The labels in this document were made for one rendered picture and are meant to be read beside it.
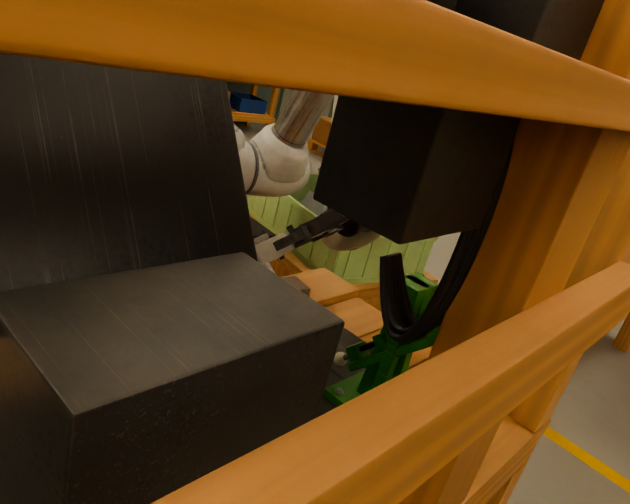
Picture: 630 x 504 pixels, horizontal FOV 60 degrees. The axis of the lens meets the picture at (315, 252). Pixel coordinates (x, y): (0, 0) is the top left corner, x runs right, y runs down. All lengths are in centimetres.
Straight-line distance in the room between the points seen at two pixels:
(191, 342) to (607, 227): 80
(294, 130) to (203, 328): 107
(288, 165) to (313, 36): 139
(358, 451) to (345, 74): 26
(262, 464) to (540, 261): 43
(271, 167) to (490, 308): 98
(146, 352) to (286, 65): 35
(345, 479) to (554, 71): 27
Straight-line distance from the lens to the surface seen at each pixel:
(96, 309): 54
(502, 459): 114
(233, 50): 17
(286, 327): 56
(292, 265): 182
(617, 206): 110
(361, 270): 178
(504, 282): 70
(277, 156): 156
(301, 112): 151
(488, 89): 30
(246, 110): 731
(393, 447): 41
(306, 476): 36
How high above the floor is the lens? 152
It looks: 22 degrees down
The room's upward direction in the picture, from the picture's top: 15 degrees clockwise
